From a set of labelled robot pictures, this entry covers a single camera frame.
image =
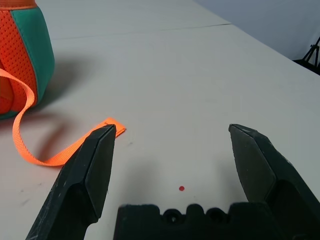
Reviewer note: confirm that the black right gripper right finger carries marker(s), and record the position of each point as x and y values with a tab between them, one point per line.
275	170

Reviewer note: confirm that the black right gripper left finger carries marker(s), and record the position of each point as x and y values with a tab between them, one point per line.
75	180

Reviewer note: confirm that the teal and orange backpack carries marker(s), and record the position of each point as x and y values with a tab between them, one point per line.
37	37

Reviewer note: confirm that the red dot sticker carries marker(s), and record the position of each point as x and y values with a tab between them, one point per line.
182	188

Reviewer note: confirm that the black tripod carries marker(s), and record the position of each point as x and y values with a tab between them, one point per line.
308	63

